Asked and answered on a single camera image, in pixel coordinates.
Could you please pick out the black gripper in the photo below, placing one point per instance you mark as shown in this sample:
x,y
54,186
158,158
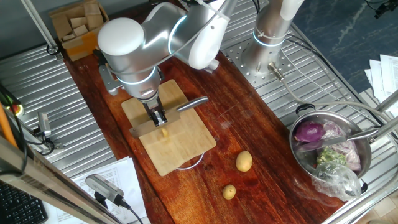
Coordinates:
x,y
155,107

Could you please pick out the steel kitchen cleaver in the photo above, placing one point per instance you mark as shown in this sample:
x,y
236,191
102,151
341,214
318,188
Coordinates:
x,y
189,105

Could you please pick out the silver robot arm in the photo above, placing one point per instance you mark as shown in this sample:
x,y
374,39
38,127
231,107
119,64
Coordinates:
x,y
140,46

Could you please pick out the thin peeled potato slice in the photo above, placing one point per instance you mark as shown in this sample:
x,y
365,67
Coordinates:
x,y
163,133

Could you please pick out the wooden cutting board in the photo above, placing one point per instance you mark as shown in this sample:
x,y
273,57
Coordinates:
x,y
186,146

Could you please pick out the printed white paper stack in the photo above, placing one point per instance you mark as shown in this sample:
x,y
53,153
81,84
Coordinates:
x,y
124,174
385,77

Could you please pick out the roll of clear plastic bags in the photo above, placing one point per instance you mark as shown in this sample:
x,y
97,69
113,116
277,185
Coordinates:
x,y
213,66

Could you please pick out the large whole potato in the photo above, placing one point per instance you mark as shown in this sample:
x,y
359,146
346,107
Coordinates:
x,y
244,161

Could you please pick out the small whole potato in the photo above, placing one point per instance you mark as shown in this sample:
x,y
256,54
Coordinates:
x,y
229,192

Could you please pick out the cardboard box with yellow tape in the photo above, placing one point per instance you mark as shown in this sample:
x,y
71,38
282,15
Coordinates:
x,y
77,28

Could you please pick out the red emergency stop button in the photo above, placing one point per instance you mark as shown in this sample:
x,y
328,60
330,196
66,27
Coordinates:
x,y
15,109

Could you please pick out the purple cabbage head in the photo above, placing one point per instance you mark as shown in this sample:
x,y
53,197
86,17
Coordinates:
x,y
309,132

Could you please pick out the orange rod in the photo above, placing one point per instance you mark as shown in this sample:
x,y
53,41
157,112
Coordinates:
x,y
6,127

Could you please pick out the black computer keyboard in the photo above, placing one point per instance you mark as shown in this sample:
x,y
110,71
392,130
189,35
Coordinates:
x,y
18,208

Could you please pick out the green leafy vegetable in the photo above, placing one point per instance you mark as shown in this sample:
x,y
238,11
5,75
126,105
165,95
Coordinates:
x,y
331,155

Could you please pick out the crumpled clear plastic bag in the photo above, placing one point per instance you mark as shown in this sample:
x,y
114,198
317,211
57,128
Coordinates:
x,y
337,183

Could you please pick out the bagged purple cabbage pieces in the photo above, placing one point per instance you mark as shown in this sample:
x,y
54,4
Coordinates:
x,y
349,152

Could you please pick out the slim steel kitchen knife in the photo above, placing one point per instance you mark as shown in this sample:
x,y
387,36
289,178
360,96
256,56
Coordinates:
x,y
360,134

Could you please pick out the wrist camera on grey bracket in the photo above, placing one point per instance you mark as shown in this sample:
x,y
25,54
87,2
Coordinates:
x,y
107,79

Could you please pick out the silver depth camera on mount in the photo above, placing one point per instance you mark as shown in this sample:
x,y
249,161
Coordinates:
x,y
102,186
43,123

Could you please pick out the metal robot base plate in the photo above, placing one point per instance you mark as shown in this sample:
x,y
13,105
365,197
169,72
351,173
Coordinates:
x,y
248,77

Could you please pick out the wide aluminium frame beam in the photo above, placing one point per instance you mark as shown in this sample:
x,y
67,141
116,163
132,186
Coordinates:
x,y
46,183

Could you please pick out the thin aluminium frame pole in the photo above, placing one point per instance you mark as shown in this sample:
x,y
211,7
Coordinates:
x,y
40,28

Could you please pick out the aluminium table edge rail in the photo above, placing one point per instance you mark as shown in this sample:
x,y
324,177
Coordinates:
x,y
363,202

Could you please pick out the aluminium frame bar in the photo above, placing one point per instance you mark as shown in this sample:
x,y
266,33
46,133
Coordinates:
x,y
387,101
385,127

